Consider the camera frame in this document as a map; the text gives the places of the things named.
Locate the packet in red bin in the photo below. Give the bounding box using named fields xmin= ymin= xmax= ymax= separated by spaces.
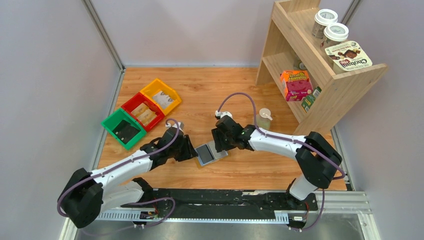
xmin=131 ymin=103 xmax=157 ymax=127

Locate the red plastic bin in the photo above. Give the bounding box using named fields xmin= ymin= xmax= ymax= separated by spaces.
xmin=121 ymin=92 xmax=165 ymax=132

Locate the small green box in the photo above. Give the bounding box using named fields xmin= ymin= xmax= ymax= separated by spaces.
xmin=301 ymin=86 xmax=322 ymax=113

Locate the wooden shelf unit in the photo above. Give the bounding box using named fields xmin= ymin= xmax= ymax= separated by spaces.
xmin=255 ymin=0 xmax=388 ymax=135

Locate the black item in green bin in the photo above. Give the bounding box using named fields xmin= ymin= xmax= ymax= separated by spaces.
xmin=113 ymin=120 xmax=140 ymax=145

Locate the green plastic bin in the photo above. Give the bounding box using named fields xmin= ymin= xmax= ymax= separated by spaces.
xmin=101 ymin=108 xmax=147 ymax=150

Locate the packet in yellow bin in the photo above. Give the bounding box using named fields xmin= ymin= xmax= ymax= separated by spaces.
xmin=151 ymin=90 xmax=174 ymax=110

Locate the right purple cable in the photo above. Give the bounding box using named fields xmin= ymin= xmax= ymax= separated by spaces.
xmin=216 ymin=92 xmax=346 ymax=232

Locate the yellow plastic bin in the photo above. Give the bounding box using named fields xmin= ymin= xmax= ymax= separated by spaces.
xmin=139 ymin=78 xmax=182 ymax=116

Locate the rear white lidded cup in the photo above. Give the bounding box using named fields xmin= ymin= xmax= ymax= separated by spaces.
xmin=311 ymin=9 xmax=339 ymax=39

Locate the white lidded cup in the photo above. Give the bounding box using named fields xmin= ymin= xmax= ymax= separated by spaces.
xmin=320 ymin=22 xmax=349 ymax=50
xmin=311 ymin=9 xmax=339 ymax=39

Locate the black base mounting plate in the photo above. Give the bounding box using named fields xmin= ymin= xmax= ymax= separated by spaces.
xmin=142 ymin=188 xmax=319 ymax=220

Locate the yellow leather card holder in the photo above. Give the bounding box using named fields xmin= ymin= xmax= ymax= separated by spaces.
xmin=194 ymin=140 xmax=229 ymax=167

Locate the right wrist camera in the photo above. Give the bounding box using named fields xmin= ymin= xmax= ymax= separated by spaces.
xmin=214 ymin=110 xmax=233 ymax=120

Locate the jar on lower shelf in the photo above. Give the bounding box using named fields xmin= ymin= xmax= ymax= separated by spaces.
xmin=293 ymin=54 xmax=307 ymax=71

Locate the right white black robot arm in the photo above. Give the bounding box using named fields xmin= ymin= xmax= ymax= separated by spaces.
xmin=211 ymin=115 xmax=343 ymax=201

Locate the Chobani yogurt cup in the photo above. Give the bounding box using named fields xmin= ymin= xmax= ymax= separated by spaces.
xmin=325 ymin=40 xmax=373 ymax=74

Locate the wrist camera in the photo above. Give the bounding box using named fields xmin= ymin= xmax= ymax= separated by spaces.
xmin=165 ymin=120 xmax=184 ymax=132
xmin=214 ymin=110 xmax=233 ymax=120

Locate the front white lidded cup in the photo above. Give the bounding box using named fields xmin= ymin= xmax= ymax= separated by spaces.
xmin=320 ymin=22 xmax=349 ymax=50

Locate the aluminium frame rail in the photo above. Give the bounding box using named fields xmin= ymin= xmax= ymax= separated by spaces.
xmin=59 ymin=187 xmax=382 ymax=240

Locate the black VIP card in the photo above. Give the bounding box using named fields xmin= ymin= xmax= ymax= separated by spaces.
xmin=195 ymin=144 xmax=215 ymax=166

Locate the Scrub Mommy sponge box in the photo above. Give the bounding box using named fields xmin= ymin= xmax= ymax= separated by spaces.
xmin=280 ymin=70 xmax=313 ymax=102

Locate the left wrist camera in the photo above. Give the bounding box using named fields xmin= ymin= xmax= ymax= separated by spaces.
xmin=165 ymin=120 xmax=184 ymax=132

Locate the clear bottle white cap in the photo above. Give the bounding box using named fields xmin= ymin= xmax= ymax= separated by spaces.
xmin=255 ymin=108 xmax=273 ymax=130

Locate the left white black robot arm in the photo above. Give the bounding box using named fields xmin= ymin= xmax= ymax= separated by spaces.
xmin=57 ymin=126 xmax=198 ymax=229

